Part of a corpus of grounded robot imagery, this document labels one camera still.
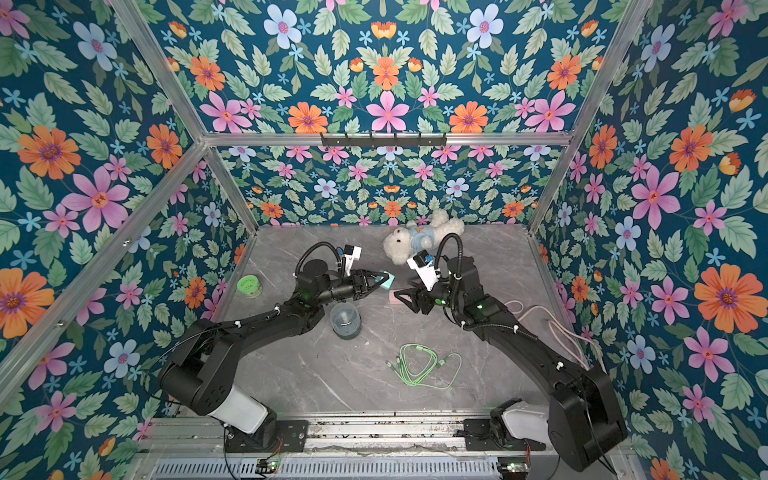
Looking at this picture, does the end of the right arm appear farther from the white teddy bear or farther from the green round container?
the green round container

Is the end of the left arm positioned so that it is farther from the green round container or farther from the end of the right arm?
the green round container

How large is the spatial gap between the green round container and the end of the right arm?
563 millimetres

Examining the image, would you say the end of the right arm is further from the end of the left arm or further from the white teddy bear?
the white teddy bear

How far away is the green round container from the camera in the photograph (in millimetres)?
994

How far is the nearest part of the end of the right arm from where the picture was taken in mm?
610

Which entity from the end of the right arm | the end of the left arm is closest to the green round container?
Answer: the end of the left arm

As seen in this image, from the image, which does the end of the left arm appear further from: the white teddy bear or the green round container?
the green round container
